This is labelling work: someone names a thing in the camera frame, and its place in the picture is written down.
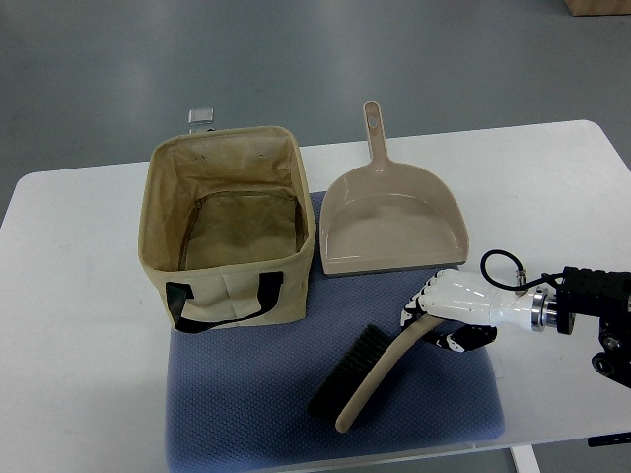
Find pink hand broom black bristles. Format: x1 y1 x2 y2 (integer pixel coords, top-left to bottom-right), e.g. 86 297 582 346
308 315 443 434

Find small metal clip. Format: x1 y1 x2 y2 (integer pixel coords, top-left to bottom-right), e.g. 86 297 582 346
187 107 215 134

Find black table control panel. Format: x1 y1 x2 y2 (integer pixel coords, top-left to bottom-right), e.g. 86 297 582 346
588 432 631 448

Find pink plastic dustpan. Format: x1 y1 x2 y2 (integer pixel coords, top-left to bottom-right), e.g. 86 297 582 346
319 101 469 276

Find white table leg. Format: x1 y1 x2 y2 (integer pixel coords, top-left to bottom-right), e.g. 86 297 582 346
510 444 541 473

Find yellow fabric bag black handle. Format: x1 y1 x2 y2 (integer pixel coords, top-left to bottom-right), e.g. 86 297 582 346
138 126 316 334

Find blue textured mat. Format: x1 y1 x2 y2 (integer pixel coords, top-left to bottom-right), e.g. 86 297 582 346
165 190 508 472

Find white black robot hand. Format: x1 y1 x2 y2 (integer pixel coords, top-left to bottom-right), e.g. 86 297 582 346
400 269 536 353

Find cardboard box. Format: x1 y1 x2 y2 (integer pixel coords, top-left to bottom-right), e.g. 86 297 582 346
564 0 631 17

